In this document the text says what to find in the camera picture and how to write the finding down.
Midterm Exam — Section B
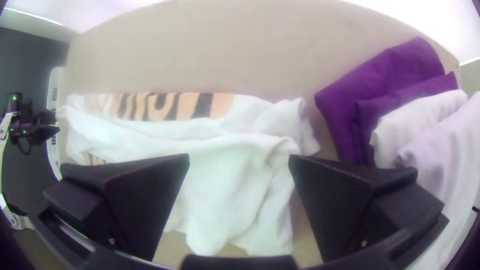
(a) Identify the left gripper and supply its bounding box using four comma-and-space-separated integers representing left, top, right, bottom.
25, 108, 61, 147

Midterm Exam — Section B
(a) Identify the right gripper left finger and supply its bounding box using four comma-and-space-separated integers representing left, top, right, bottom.
42, 152, 191, 262

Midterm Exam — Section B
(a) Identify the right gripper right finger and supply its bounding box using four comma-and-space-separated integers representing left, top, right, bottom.
287, 154, 450, 263

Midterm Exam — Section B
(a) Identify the white printed t-shirt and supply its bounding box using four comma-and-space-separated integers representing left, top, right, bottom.
56, 91, 322, 258

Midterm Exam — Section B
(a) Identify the white laundry basket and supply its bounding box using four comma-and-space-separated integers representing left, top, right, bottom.
45, 66, 68, 181

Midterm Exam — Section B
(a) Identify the pile of folded clothes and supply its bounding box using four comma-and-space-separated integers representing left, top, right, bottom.
314, 36, 480, 270

